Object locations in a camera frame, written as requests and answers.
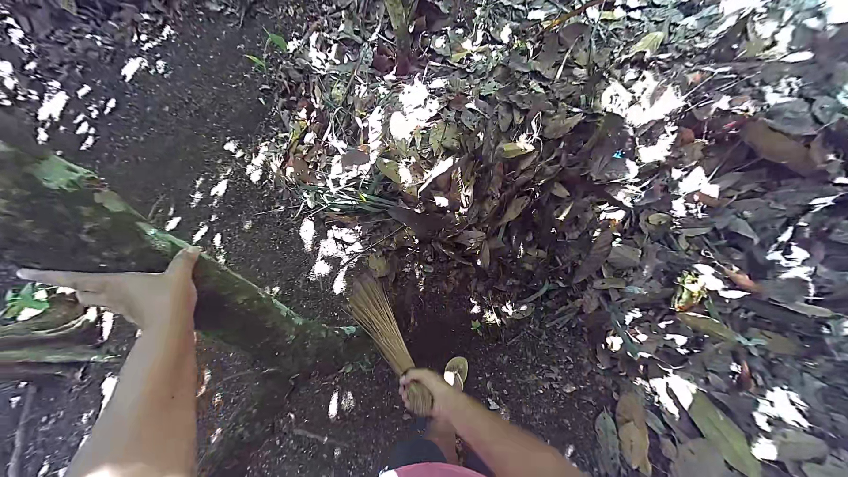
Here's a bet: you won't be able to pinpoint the small green seedling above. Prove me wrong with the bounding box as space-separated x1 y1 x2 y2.
244 28 290 72

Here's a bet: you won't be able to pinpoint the person's right hand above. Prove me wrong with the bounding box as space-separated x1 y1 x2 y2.
399 367 467 421

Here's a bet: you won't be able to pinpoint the thin grey stick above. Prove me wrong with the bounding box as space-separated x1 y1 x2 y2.
8 383 38 477

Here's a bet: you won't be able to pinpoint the pile of dry leaves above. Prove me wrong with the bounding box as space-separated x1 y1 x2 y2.
265 0 848 477

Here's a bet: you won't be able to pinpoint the straw hand broom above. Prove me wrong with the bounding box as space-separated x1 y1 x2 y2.
346 274 434 417

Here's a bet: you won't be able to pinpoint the thin tree stem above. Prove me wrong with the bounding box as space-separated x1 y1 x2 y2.
385 0 414 75

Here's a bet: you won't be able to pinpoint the mossy tree trunk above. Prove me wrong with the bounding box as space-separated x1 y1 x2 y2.
0 109 372 379

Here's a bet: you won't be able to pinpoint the broad-leaved green plant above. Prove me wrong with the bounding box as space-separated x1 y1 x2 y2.
3 282 51 322

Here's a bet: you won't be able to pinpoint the green grass clump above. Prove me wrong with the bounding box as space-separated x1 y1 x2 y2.
291 182 401 216

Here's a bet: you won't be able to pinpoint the person's left forearm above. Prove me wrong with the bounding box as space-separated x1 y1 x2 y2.
65 321 199 477

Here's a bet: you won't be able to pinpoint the person's legs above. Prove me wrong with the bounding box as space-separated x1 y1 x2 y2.
387 356 495 477

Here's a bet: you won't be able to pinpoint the person's left hand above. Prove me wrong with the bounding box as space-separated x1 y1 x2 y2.
16 246 201 336

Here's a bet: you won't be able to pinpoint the person's body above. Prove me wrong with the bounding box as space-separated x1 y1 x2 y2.
379 462 488 477

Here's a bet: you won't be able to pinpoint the weathered grooved log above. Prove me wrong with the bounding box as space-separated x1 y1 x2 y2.
0 295 117 380

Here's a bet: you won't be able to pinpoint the person's right forearm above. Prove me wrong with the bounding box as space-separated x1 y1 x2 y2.
445 392 588 477

